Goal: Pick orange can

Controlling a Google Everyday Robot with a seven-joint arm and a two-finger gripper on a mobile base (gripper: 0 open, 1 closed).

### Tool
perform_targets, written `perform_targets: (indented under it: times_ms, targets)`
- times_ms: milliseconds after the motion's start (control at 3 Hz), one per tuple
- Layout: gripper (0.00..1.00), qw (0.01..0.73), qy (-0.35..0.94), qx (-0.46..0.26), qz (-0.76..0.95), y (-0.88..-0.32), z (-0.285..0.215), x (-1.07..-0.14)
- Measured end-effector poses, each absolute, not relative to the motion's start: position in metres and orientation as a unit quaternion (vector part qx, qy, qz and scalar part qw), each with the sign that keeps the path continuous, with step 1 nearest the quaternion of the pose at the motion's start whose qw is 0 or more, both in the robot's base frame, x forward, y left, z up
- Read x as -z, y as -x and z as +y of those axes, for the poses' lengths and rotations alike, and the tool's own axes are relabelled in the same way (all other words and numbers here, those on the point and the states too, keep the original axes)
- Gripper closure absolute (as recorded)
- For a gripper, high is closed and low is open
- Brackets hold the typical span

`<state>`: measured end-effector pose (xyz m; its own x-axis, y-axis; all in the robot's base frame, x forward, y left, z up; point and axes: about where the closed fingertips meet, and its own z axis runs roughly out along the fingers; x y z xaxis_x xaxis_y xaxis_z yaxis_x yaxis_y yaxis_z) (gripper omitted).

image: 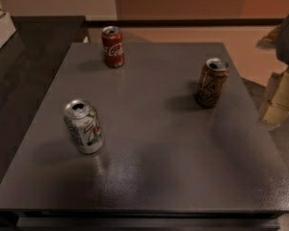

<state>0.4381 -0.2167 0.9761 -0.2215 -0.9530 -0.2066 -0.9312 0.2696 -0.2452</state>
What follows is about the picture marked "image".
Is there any white 7UP can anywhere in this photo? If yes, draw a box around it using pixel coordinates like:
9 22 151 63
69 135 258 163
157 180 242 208
64 98 104 154

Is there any orange LaCroix can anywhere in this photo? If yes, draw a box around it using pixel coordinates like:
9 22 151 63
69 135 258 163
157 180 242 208
196 58 229 107

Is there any red Coca-Cola can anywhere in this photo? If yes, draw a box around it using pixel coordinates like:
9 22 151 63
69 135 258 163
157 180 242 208
101 26 124 68

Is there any dark side table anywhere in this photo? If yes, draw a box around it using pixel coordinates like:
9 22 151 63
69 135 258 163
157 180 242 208
0 15 85 184

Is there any white box at left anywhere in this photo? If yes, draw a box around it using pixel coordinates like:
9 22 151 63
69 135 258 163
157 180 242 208
0 13 16 49

